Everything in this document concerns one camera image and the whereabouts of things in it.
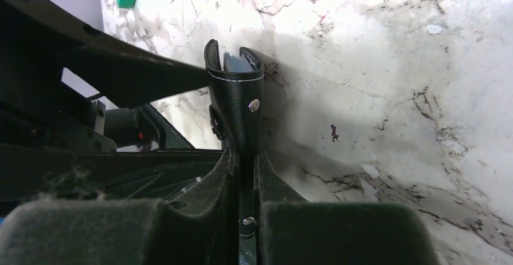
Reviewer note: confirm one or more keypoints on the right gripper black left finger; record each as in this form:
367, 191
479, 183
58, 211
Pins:
174, 206

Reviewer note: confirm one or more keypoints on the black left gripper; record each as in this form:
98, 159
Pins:
71, 97

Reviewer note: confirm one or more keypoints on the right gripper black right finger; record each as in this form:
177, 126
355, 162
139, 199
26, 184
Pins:
292, 230

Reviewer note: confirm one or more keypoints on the black leather card holder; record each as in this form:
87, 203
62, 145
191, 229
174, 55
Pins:
236, 118

